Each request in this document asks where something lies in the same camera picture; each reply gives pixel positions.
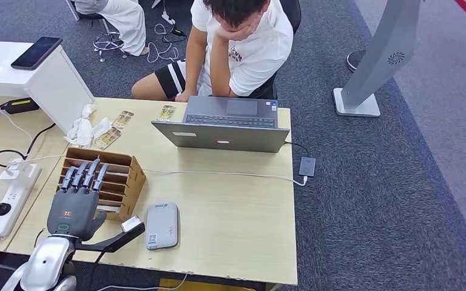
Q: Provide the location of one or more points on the black office chair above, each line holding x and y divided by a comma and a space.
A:
291, 12

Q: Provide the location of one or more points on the grey kiosk stand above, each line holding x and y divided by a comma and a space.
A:
381, 56

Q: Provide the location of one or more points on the white charger adapter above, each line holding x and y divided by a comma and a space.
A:
19, 173

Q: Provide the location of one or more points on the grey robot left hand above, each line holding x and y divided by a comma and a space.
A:
72, 213

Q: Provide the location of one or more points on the chrome stool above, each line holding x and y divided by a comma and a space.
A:
108, 42

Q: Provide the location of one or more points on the person's right forearm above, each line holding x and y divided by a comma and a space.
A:
195, 64

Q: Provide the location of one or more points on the grey laptop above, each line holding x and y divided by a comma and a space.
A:
223, 138

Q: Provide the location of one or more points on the dark grey USB hub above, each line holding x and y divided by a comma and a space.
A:
307, 166

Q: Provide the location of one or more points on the person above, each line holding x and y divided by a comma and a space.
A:
130, 24
257, 52

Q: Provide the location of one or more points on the wooden card organizer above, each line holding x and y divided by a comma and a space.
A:
130, 184

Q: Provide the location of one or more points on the person's left hand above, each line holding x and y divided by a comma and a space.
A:
237, 35

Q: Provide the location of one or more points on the person's right hand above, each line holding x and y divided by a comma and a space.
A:
185, 96

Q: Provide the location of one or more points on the white room key card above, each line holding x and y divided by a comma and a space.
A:
110, 208

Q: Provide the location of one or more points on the black smartphone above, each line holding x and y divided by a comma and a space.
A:
36, 53

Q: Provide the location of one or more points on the crumpled white tissue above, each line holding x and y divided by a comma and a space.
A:
80, 130

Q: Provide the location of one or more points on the white floor power strip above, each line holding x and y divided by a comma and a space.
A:
167, 18

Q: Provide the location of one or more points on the person's left forearm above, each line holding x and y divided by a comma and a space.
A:
221, 68

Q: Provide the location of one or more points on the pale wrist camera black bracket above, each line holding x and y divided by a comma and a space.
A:
131, 224

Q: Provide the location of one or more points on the yellow patterned ID card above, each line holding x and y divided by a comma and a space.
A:
166, 113

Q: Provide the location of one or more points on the black adapter yellow label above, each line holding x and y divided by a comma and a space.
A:
20, 105

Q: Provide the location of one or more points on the round black base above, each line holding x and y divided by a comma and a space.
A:
353, 61

